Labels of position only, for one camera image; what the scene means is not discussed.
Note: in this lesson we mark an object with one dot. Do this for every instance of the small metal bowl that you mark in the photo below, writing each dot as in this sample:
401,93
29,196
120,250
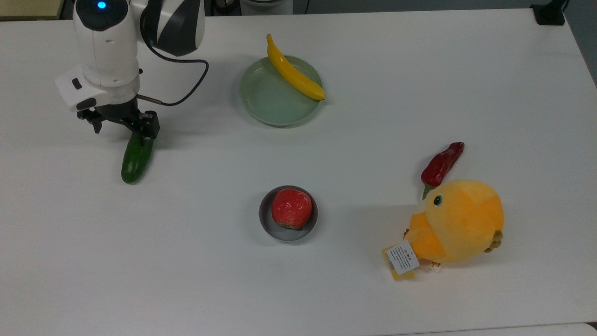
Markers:
288,234

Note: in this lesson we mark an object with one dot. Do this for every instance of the pale green plate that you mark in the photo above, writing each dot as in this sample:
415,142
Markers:
275,102

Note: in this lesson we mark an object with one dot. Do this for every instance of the red apple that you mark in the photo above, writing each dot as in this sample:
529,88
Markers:
291,207

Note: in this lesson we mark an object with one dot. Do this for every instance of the tan wooden cabinet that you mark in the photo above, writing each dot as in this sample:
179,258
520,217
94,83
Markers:
28,8

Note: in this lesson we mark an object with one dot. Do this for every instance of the yellow banana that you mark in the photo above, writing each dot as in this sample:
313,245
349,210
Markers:
294,74

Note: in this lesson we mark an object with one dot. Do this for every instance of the yellow plush chick toy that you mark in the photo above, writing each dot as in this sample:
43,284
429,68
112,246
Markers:
461,219

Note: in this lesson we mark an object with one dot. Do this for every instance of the black stand base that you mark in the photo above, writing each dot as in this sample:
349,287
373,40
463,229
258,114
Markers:
550,14

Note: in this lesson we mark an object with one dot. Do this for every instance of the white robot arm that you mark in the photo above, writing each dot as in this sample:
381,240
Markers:
109,51

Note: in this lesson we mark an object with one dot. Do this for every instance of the red chili pepper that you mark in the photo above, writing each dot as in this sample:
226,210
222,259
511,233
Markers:
440,165

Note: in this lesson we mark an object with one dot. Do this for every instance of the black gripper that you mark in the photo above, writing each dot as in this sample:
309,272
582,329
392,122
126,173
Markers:
119,112

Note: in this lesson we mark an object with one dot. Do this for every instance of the green cucumber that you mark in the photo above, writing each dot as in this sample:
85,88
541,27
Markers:
136,161

